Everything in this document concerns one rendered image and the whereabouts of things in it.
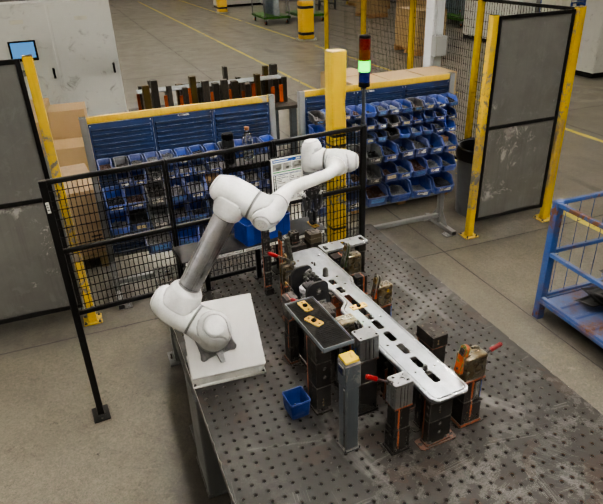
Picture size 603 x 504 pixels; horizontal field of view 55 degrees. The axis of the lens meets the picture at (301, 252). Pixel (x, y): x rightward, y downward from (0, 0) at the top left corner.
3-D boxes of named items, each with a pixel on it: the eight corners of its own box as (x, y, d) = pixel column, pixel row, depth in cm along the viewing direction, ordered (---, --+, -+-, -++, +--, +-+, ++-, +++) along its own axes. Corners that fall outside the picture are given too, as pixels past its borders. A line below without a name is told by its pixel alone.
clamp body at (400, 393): (414, 450, 239) (419, 381, 222) (391, 459, 235) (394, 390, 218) (400, 434, 247) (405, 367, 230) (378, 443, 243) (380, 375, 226)
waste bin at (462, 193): (510, 215, 602) (519, 147, 568) (469, 224, 587) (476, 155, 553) (479, 199, 644) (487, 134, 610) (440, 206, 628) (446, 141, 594)
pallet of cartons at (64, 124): (104, 210, 650) (84, 117, 602) (27, 222, 629) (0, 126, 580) (101, 176, 752) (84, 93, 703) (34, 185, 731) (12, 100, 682)
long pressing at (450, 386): (477, 388, 228) (478, 385, 228) (430, 407, 220) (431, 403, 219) (317, 247, 339) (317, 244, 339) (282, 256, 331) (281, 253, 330)
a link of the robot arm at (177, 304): (181, 341, 262) (139, 316, 262) (193, 326, 278) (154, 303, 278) (258, 195, 237) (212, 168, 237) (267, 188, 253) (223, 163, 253)
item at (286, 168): (305, 199, 363) (303, 151, 348) (271, 206, 354) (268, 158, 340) (303, 198, 364) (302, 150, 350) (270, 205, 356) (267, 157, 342)
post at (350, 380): (360, 447, 241) (362, 363, 221) (345, 454, 238) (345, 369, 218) (351, 435, 247) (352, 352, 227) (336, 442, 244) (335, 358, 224)
